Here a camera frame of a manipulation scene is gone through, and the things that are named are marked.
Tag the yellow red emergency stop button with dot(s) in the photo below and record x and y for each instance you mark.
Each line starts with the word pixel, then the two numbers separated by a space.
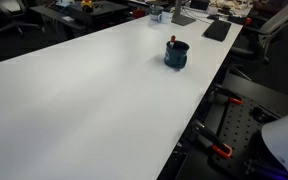
pixel 87 4

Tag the grey bowl-shaped cup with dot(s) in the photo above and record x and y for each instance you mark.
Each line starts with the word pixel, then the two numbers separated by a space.
pixel 154 10

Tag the black computer mouse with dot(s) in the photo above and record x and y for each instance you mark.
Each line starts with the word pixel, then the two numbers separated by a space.
pixel 212 16

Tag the black background desk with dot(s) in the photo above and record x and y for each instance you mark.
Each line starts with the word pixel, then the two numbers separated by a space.
pixel 80 15

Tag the white ceramic mug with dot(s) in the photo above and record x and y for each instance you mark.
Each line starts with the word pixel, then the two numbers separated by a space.
pixel 166 17

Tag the black office chair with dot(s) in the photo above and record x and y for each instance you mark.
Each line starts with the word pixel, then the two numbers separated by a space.
pixel 7 13

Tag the grey office chair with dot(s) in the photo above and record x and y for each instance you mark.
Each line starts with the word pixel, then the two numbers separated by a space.
pixel 270 26

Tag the grey monitor stand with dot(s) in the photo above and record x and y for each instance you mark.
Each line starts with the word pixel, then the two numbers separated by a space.
pixel 181 18

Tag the red small object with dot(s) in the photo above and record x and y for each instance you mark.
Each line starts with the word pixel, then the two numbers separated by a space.
pixel 138 13

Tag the dark teal ceramic mug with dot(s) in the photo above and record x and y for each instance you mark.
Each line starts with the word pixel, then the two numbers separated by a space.
pixel 176 57

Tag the white marker with orange cap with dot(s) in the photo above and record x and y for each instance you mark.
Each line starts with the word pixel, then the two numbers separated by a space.
pixel 173 39

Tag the black flat pad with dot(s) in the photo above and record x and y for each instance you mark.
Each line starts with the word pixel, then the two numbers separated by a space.
pixel 217 30

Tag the black box with orange tip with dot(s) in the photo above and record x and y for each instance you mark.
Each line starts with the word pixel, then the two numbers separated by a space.
pixel 239 19

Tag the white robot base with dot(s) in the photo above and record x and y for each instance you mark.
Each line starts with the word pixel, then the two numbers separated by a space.
pixel 285 140

